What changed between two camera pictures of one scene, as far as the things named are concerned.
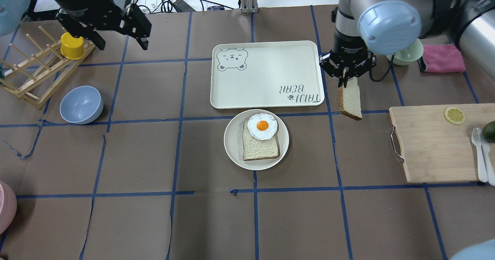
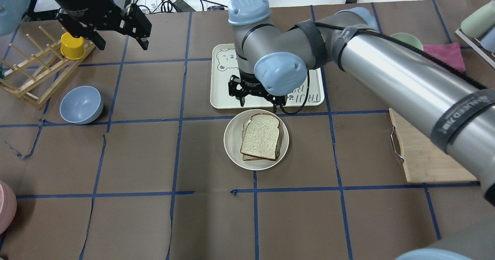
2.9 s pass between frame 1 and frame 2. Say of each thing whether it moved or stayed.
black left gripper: stayed
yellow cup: stayed
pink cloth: stayed
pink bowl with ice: stayed
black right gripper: moved
